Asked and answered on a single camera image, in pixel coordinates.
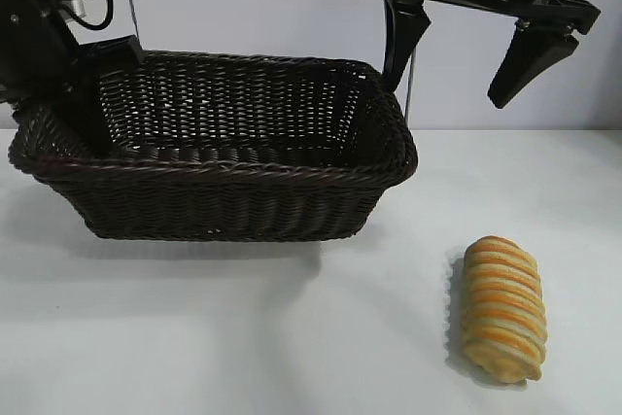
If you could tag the dark brown woven wicker basket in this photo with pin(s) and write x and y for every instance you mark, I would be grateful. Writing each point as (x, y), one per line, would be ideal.
(233, 201)

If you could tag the long striped twisted bread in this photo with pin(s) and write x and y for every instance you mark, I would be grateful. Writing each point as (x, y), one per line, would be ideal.
(503, 308)

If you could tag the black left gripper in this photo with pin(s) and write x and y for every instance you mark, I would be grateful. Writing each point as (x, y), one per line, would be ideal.
(34, 55)

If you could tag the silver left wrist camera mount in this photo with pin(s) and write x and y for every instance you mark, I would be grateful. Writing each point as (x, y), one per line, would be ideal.
(73, 9)

